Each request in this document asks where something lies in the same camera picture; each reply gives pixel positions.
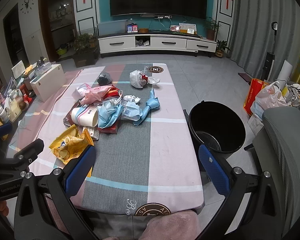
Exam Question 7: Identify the white tissue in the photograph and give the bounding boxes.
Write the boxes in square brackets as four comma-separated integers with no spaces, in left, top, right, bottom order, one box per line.
[123,95,141,104]

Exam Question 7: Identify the white tv cabinet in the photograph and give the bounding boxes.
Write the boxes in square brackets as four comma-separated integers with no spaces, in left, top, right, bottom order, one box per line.
[98,33,217,56]

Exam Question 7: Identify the blue patterned bag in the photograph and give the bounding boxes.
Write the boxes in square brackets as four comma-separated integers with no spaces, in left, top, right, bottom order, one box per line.
[133,89,160,126]

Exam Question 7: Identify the light blue plastic wrapper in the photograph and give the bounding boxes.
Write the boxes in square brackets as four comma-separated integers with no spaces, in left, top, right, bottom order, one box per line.
[98,101,123,129]

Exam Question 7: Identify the pink translucent bag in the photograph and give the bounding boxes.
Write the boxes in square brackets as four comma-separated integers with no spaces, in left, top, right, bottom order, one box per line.
[72,83,91,101]

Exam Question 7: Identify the red cigarette carton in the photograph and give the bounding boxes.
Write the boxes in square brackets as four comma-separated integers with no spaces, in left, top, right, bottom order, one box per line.
[97,120,119,134]

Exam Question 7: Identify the potted plant by curtain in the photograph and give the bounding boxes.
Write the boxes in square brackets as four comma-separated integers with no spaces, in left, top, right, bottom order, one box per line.
[215,40,231,59]

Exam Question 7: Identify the red snack bag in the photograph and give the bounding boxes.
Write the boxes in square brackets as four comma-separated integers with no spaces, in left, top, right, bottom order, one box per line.
[103,86,121,100]

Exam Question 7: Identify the black trash bin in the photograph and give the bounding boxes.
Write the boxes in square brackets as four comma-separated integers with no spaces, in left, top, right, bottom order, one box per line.
[188,101,246,159]

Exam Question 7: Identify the black upright vacuum cleaner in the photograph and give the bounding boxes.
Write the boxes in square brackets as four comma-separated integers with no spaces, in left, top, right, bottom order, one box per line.
[261,21,278,81]

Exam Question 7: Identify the red paper shopping bag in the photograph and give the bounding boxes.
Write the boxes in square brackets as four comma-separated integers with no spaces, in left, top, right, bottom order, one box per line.
[243,78,269,116]

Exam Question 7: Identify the black plastic bag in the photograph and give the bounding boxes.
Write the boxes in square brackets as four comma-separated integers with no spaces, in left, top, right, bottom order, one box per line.
[97,72,112,86]

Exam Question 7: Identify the white paper roll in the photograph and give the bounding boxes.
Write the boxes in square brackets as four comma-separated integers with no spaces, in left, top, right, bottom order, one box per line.
[276,60,293,86]

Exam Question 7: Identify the potted plants on left stand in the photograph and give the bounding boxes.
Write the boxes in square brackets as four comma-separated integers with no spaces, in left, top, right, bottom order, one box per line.
[72,33,99,68]

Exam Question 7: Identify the yellow chip bag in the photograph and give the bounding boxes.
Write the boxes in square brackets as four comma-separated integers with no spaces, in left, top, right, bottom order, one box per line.
[49,125,94,165]

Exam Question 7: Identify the potted plant on cabinet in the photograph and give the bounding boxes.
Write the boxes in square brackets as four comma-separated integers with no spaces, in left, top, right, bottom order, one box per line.
[204,17,221,41]

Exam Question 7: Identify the pink white plastic bag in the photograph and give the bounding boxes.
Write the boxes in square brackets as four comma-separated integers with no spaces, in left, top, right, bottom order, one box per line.
[250,81,288,119]

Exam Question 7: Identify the clear storage box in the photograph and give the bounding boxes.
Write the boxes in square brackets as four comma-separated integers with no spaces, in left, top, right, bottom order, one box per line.
[97,20,128,36]

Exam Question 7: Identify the grey curtain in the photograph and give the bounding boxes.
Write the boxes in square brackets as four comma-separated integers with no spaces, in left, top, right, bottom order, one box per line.
[229,0,300,81]

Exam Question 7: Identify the clear printed plastic wrapper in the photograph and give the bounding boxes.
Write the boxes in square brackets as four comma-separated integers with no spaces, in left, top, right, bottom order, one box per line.
[122,101,142,121]

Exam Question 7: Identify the white medicine box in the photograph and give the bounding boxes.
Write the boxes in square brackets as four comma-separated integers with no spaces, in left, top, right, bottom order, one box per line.
[83,126,100,141]

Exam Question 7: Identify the pile of clothes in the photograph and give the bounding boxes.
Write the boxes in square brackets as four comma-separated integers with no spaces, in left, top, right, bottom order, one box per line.
[282,83,300,107]

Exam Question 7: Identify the grey sofa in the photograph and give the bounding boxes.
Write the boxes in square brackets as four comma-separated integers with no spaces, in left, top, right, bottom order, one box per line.
[244,106,300,234]

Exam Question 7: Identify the white paper cup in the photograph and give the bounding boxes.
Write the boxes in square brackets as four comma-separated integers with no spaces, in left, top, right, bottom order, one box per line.
[71,106,98,127]

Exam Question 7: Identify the person's left hand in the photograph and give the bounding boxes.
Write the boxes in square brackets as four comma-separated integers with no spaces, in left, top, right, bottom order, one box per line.
[0,200,9,217]

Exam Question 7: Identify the wall clock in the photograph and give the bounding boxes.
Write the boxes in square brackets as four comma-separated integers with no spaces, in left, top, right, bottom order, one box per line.
[20,0,35,15]

